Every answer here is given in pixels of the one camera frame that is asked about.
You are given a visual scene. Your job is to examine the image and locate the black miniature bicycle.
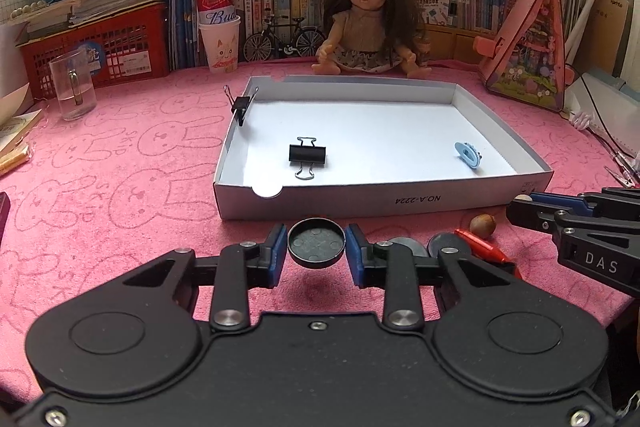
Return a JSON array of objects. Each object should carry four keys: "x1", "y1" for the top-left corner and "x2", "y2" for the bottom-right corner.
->
[{"x1": 243, "y1": 15, "x2": 327, "y2": 62}]

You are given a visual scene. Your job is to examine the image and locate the colourful pencil box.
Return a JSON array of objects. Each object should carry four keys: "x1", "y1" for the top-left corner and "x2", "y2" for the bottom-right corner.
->
[{"x1": 412, "y1": 0, "x2": 452, "y2": 26}]

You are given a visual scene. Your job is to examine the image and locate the clear glass mug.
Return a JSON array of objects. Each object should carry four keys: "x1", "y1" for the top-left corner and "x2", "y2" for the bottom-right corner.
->
[{"x1": 48, "y1": 52, "x2": 97, "y2": 122}]

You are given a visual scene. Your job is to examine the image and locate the pink triangular toy case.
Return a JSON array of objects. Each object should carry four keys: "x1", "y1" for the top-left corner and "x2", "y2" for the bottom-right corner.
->
[{"x1": 473, "y1": 0, "x2": 576, "y2": 112}]

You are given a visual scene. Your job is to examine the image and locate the red marker pen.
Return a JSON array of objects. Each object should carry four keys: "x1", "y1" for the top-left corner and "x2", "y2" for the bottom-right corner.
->
[{"x1": 454, "y1": 229, "x2": 522, "y2": 280}]

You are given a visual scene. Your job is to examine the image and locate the small metal scissors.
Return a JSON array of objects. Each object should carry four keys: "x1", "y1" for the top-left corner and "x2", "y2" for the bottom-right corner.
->
[{"x1": 602, "y1": 146, "x2": 640, "y2": 188}]

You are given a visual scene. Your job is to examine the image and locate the white paper cup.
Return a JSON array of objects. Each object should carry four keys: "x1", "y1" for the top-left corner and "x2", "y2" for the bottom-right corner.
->
[{"x1": 198, "y1": 16, "x2": 242, "y2": 74}]

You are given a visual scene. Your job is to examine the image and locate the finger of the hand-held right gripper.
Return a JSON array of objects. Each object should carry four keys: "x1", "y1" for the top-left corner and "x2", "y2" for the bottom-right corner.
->
[
  {"x1": 506, "y1": 193, "x2": 608, "y2": 239},
  {"x1": 577, "y1": 187, "x2": 640, "y2": 208}
]

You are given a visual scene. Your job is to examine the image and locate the pink rabbit print cloth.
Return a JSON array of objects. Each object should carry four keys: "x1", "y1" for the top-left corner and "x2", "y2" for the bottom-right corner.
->
[{"x1": 0, "y1": 57, "x2": 640, "y2": 408}]

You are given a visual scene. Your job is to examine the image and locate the beige paper sheet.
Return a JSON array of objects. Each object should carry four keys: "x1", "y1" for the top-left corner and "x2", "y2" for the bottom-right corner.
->
[{"x1": 0, "y1": 83, "x2": 32, "y2": 128}]

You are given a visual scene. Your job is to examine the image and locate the brown-haired doll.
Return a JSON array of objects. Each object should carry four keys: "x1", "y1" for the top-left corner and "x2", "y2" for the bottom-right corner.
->
[{"x1": 311, "y1": 0, "x2": 432, "y2": 80}]

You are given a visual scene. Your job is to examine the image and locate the blue hair clip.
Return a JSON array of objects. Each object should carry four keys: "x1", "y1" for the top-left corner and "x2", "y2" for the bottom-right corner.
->
[{"x1": 454, "y1": 141, "x2": 483, "y2": 168}]

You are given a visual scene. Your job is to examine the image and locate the tall cardboard package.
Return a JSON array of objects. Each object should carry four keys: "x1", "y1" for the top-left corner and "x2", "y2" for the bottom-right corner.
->
[{"x1": 592, "y1": 0, "x2": 630, "y2": 74}]

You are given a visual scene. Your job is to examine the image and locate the large red plastic basket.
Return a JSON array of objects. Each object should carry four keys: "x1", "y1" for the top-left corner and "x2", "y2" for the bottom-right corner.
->
[{"x1": 17, "y1": 2, "x2": 170, "y2": 100}]

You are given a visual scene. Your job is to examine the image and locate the black binder clip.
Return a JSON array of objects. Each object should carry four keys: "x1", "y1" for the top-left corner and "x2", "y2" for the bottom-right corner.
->
[
  {"x1": 223, "y1": 85, "x2": 259, "y2": 126},
  {"x1": 288, "y1": 136, "x2": 328, "y2": 182}
]

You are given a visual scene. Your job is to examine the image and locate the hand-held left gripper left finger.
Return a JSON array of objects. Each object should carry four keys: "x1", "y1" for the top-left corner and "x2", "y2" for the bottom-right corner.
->
[{"x1": 122, "y1": 223, "x2": 289, "y2": 332}]

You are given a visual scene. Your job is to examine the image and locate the pile of flat books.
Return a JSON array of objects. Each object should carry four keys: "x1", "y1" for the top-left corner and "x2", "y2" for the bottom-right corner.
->
[{"x1": 0, "y1": 107, "x2": 47, "y2": 178}]

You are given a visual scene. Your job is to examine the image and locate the white cardboard box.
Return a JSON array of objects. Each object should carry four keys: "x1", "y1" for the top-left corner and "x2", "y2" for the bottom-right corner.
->
[{"x1": 213, "y1": 75, "x2": 555, "y2": 222}]

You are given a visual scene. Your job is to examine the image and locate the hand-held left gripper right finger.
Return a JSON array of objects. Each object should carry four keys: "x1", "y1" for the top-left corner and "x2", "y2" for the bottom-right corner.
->
[{"x1": 346, "y1": 223, "x2": 521, "y2": 329}]

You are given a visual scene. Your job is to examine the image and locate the dark flat thing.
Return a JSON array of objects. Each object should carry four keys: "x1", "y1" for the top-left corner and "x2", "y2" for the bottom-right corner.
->
[{"x1": 0, "y1": 192, "x2": 12, "y2": 249}]

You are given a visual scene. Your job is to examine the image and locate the black round lid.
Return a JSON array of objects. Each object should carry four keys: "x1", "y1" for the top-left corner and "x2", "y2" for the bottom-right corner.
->
[
  {"x1": 287, "y1": 217, "x2": 347, "y2": 269},
  {"x1": 428, "y1": 232, "x2": 472, "y2": 259}
]

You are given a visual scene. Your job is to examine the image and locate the white grid board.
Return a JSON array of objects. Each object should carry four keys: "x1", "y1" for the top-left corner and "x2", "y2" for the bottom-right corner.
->
[{"x1": 0, "y1": 0, "x2": 46, "y2": 30}]

